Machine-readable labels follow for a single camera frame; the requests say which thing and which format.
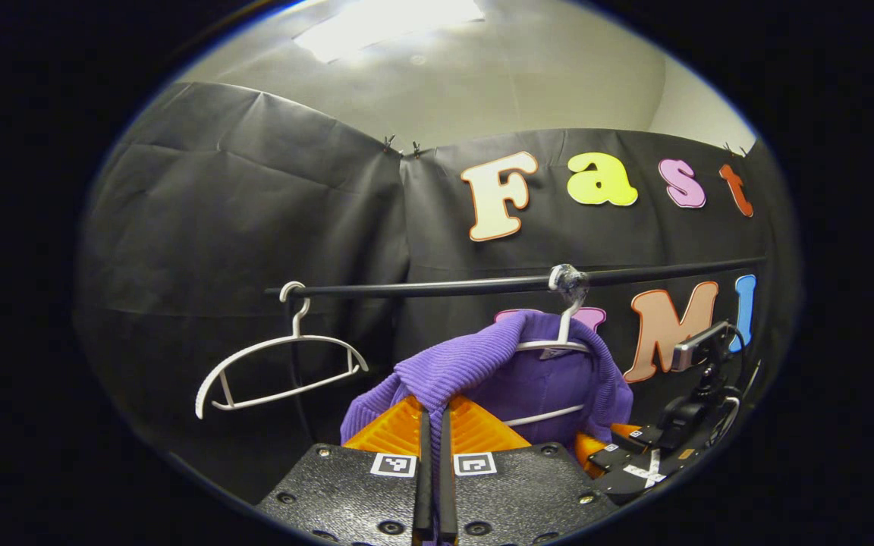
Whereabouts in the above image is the black cable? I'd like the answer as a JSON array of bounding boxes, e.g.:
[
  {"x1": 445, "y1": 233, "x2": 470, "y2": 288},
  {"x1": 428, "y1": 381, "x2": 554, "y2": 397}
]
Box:
[{"x1": 710, "y1": 326, "x2": 762, "y2": 450}]

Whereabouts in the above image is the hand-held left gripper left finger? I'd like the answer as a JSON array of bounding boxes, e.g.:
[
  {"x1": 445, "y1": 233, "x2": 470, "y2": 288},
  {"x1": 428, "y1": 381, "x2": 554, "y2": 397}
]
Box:
[{"x1": 255, "y1": 394, "x2": 435, "y2": 546}]

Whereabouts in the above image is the silver tape wrap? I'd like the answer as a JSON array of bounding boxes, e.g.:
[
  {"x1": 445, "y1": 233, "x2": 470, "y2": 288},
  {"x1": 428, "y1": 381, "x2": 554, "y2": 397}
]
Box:
[{"x1": 549, "y1": 264, "x2": 588, "y2": 298}]

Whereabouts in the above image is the black clothes rack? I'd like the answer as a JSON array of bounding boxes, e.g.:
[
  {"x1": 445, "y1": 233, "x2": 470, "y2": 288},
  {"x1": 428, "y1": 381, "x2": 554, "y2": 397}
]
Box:
[{"x1": 265, "y1": 256, "x2": 770, "y2": 444}]

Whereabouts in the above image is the white plastic hanger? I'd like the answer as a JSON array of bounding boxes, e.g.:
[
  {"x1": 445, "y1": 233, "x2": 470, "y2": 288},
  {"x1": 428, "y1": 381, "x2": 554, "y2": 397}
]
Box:
[
  {"x1": 194, "y1": 281, "x2": 369, "y2": 420},
  {"x1": 502, "y1": 265, "x2": 591, "y2": 428}
]

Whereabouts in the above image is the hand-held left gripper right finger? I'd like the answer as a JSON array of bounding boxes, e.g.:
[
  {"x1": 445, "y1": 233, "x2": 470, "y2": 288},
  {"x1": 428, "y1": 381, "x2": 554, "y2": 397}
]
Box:
[{"x1": 437, "y1": 394, "x2": 620, "y2": 546}]

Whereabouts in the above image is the purple knit garment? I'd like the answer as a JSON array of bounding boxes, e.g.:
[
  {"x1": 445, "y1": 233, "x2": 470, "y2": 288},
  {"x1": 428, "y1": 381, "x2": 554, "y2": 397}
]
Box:
[{"x1": 340, "y1": 309, "x2": 635, "y2": 456}]

